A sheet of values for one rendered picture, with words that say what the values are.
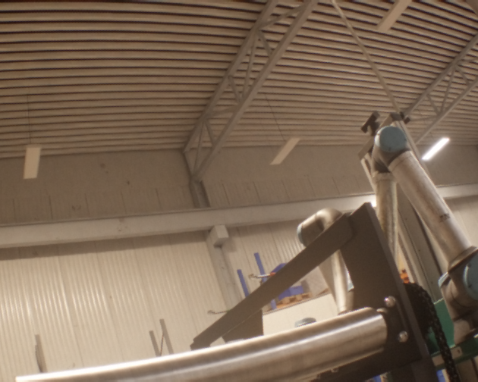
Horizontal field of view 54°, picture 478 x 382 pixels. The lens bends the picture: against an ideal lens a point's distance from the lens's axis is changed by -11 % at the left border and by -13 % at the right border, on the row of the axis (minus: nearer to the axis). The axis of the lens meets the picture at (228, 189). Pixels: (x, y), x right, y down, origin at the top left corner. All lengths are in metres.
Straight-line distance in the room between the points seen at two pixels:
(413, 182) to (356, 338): 0.86
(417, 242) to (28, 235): 10.47
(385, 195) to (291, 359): 1.07
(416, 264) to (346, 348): 1.30
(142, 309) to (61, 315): 2.04
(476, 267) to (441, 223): 0.21
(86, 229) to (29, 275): 1.83
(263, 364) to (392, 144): 1.10
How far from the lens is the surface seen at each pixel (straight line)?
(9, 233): 12.05
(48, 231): 12.13
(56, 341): 11.88
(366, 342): 1.13
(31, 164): 10.80
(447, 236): 1.79
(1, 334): 11.87
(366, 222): 1.27
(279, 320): 6.42
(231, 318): 1.91
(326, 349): 1.05
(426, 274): 2.36
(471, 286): 1.73
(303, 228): 2.42
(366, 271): 1.29
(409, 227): 2.40
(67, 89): 11.85
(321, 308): 6.51
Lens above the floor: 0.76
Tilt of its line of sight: 25 degrees up
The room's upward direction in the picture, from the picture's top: 19 degrees counter-clockwise
